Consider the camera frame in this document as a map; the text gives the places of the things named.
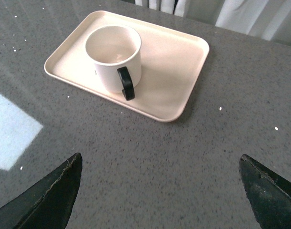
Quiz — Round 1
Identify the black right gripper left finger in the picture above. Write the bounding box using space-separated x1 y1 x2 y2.
0 153 82 229

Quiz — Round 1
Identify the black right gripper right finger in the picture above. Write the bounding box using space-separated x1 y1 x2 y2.
239 154 291 229

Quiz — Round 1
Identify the white smiley mug black handle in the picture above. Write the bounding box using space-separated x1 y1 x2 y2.
85 24 142 101

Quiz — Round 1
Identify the pink rectangular plastic tray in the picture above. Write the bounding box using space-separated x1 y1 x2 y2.
44 10 210 122

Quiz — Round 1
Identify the grey pleated curtain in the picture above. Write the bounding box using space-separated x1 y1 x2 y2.
133 0 291 46

